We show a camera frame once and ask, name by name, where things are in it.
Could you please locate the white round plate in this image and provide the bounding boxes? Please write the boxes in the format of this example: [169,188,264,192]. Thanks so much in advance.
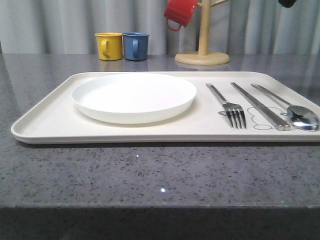
[72,72,197,124]

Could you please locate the silver metal fork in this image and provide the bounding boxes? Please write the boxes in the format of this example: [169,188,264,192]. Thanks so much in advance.
[205,83,247,130]

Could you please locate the silver chopstick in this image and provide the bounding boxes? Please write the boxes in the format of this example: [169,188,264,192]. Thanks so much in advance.
[230,82,286,132]
[233,81,292,132]

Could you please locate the silver metal spoon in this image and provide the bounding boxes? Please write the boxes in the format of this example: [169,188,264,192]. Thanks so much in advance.
[250,83,320,132]

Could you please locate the dark robot arm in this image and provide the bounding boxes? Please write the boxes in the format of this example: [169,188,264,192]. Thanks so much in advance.
[278,0,297,8]

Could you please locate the wooden mug tree stand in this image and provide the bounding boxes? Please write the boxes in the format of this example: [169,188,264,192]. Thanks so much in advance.
[174,0,230,66]

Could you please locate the blue mug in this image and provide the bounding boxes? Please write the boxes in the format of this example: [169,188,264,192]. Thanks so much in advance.
[122,32,150,61]

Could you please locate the yellow mug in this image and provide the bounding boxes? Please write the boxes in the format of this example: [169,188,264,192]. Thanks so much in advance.
[95,32,123,61]

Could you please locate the cream rabbit serving tray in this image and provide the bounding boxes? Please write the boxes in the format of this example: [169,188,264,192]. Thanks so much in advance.
[11,71,320,144]

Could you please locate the red mug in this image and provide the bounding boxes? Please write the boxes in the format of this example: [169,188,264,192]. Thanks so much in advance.
[164,0,198,32]

